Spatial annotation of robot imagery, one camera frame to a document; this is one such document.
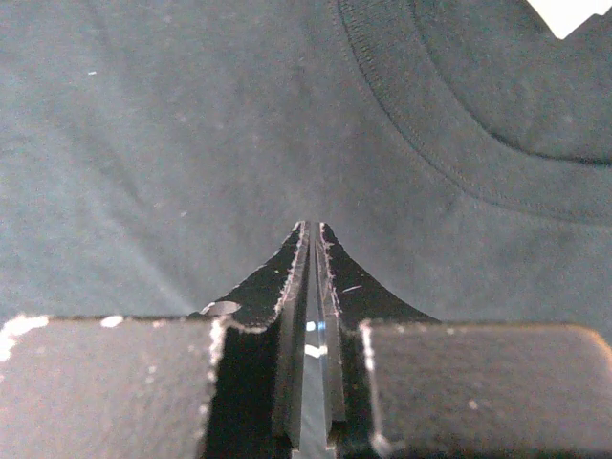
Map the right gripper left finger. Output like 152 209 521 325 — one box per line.
189 221 311 449

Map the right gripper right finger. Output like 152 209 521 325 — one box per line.
317 221 441 425

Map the black t-shirt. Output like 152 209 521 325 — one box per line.
1 1 611 335

